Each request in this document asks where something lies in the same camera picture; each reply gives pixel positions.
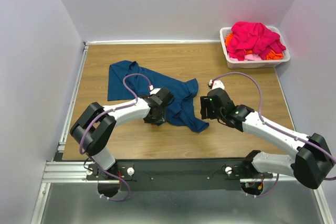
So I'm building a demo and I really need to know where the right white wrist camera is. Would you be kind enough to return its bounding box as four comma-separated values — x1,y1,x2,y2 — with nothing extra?
208,79,225,90

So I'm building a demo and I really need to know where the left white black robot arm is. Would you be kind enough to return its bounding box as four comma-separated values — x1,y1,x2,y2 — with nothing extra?
70,88,174,179

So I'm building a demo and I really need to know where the blue t-shirt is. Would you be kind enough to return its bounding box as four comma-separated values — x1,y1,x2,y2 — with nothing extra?
107,60,210,133

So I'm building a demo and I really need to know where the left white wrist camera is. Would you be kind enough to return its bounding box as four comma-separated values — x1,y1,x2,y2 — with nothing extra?
148,85,161,95

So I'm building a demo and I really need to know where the white plastic laundry basket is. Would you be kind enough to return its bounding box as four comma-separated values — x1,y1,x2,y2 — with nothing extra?
219,22,290,69

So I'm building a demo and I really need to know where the light pink garment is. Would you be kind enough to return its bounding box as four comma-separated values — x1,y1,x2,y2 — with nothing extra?
228,52,262,61

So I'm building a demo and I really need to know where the pink t-shirt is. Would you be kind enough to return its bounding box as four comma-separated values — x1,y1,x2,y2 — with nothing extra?
226,22,286,59

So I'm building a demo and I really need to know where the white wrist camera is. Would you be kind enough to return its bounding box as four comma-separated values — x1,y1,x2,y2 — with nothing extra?
208,79,225,90
148,85,161,95

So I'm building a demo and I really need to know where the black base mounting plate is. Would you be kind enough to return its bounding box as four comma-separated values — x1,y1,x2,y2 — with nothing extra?
86,157,274,192

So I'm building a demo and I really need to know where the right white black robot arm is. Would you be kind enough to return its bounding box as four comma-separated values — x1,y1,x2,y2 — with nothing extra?
200,88,335,189

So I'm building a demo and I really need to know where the aluminium frame rail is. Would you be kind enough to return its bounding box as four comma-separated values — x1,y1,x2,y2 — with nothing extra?
41,159,322,183

